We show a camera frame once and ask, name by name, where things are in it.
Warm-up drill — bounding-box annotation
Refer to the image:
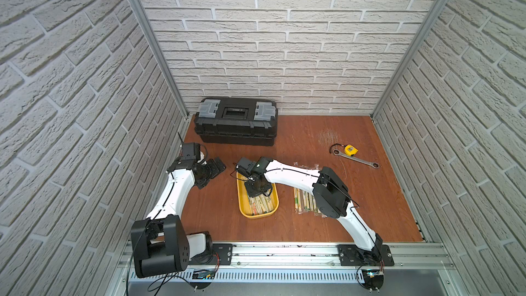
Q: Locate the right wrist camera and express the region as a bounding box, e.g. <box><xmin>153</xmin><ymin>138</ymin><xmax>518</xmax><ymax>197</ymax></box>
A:
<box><xmin>236</xmin><ymin>158</ymin><xmax>256</xmax><ymax>179</ymax></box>

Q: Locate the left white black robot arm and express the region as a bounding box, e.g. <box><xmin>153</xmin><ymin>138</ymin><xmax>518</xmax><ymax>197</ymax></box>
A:
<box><xmin>131</xmin><ymin>158</ymin><xmax>226</xmax><ymax>278</ymax></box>

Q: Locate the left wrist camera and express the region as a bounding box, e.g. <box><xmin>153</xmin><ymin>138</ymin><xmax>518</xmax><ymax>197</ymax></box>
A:
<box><xmin>179</xmin><ymin>143</ymin><xmax>201</xmax><ymax>162</ymax></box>

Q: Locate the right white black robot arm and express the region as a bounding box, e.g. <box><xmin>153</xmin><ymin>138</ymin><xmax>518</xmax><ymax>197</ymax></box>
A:
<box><xmin>236</xmin><ymin>157</ymin><xmax>383</xmax><ymax>263</ymax></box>

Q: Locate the silver metal wrench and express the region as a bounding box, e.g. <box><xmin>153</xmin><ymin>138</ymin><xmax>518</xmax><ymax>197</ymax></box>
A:
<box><xmin>331</xmin><ymin>149</ymin><xmax>379</xmax><ymax>169</ymax></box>

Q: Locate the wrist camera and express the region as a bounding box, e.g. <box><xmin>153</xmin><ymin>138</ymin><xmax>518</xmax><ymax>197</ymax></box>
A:
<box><xmin>236</xmin><ymin>158</ymin><xmax>256</xmax><ymax>179</ymax></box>
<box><xmin>179</xmin><ymin>143</ymin><xmax>201</xmax><ymax>162</ymax></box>

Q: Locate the black plastic toolbox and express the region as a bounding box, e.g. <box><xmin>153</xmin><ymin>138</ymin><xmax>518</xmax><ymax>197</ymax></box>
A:
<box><xmin>195</xmin><ymin>97</ymin><xmax>278</xmax><ymax>146</ymax></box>

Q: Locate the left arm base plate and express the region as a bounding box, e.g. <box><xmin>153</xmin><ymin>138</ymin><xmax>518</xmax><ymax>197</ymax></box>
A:
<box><xmin>188</xmin><ymin>243</ymin><xmax>233</xmax><ymax>266</ymax></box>

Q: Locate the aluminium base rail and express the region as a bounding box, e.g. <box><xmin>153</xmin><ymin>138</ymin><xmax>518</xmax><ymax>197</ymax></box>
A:
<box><xmin>122</xmin><ymin>242</ymin><xmax>455</xmax><ymax>284</ymax></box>

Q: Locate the wrapped chopsticks pile in box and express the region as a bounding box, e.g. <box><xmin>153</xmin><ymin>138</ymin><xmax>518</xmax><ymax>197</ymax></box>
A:
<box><xmin>248</xmin><ymin>195</ymin><xmax>275</xmax><ymax>216</ymax></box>

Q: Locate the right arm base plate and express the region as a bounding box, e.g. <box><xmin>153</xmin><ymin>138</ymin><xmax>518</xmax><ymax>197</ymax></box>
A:
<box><xmin>336</xmin><ymin>244</ymin><xmax>395</xmax><ymax>267</ymax></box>

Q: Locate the yellow plastic storage box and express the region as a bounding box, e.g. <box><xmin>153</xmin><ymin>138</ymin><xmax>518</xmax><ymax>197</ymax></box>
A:
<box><xmin>236</xmin><ymin>173</ymin><xmax>279</xmax><ymax>219</ymax></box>

